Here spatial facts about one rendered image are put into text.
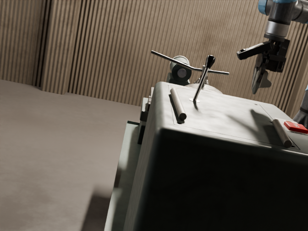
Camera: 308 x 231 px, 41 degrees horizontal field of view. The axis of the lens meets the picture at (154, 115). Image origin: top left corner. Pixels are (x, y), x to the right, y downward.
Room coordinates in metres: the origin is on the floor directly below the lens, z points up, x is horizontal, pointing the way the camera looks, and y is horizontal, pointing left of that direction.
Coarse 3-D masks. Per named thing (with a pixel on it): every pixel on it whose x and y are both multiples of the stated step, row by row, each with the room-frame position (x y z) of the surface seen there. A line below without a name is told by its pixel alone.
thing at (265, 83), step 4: (264, 72) 1.41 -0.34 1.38; (256, 76) 1.42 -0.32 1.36; (264, 76) 1.41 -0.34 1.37; (256, 80) 1.41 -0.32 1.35; (264, 80) 1.41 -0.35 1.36; (268, 80) 1.42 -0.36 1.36; (256, 84) 1.41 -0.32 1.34; (260, 84) 1.42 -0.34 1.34; (264, 84) 1.42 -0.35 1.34; (268, 84) 1.42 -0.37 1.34; (252, 88) 1.43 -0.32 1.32; (256, 88) 1.41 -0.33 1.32
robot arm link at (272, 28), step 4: (268, 24) 1.42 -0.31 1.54; (272, 24) 1.41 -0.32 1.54; (276, 24) 1.40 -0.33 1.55; (280, 24) 1.40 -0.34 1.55; (284, 24) 1.46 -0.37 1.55; (268, 28) 1.42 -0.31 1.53; (272, 28) 1.40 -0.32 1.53; (276, 28) 1.40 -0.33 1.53; (280, 28) 1.40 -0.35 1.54; (284, 28) 1.40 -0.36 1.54; (288, 28) 1.42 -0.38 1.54; (268, 32) 1.41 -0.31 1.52; (272, 32) 1.40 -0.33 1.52; (276, 32) 1.40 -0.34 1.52; (280, 32) 1.40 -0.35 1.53; (284, 32) 1.40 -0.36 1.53; (276, 36) 1.40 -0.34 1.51; (280, 36) 1.41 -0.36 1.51; (284, 36) 1.41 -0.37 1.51
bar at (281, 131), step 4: (276, 120) 1.21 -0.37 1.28; (276, 124) 1.17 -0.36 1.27; (280, 124) 1.17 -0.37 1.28; (276, 128) 1.15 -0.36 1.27; (280, 128) 1.13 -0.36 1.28; (280, 132) 1.10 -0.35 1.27; (284, 132) 1.09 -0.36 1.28; (280, 136) 1.08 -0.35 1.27; (284, 136) 1.06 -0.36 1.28; (284, 140) 1.03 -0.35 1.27; (288, 140) 1.02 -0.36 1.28; (284, 144) 1.03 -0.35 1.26; (288, 144) 1.02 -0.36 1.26
